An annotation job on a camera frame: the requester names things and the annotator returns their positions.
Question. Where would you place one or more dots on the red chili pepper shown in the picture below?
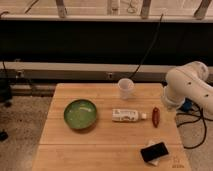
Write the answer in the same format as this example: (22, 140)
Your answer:
(155, 117)

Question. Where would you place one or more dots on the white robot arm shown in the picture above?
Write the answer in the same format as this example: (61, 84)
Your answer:
(188, 81)

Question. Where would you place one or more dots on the white plastic bottle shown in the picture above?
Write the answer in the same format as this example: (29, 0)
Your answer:
(127, 115)

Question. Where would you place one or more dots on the green bowl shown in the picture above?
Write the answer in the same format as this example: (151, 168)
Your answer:
(80, 114)

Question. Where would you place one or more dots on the black sponge block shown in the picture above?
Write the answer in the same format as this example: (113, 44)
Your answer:
(153, 152)

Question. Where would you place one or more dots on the blue object on floor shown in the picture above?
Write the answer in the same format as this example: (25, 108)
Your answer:
(187, 105)

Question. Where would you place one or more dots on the black chair base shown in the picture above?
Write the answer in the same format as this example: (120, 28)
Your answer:
(5, 98)

